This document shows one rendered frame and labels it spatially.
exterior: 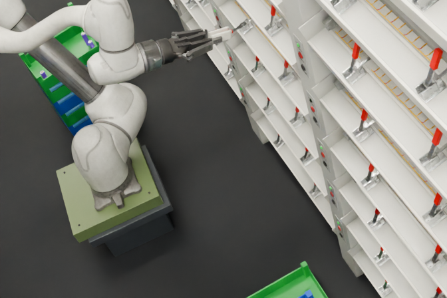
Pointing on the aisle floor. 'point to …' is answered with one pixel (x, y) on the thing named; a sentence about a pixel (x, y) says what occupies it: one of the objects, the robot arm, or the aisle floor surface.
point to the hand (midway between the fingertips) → (219, 35)
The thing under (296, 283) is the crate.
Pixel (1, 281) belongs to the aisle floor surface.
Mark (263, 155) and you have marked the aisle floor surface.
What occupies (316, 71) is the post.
